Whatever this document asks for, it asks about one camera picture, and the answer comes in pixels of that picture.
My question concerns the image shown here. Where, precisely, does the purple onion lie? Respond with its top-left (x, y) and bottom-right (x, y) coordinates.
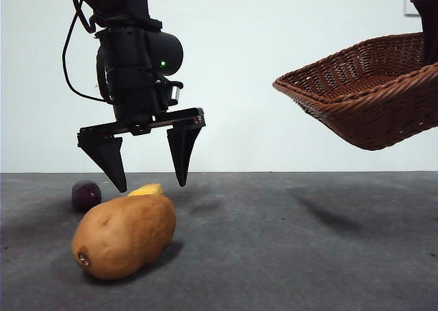
top-left (71, 180), bottom-right (103, 212)

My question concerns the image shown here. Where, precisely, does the yellow corn cob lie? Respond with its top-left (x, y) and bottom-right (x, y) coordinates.
top-left (127, 183), bottom-right (164, 197)

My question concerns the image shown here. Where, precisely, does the brown potato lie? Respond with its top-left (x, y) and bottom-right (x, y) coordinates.
top-left (70, 194), bottom-right (177, 280)

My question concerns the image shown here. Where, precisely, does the brown wicker basket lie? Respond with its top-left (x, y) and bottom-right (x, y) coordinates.
top-left (272, 32), bottom-right (438, 151)

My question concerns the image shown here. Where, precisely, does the white wall socket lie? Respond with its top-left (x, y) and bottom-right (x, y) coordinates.
top-left (404, 0), bottom-right (421, 17)

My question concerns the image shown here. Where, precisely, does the black cable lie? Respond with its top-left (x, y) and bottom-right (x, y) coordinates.
top-left (62, 0), bottom-right (114, 105)

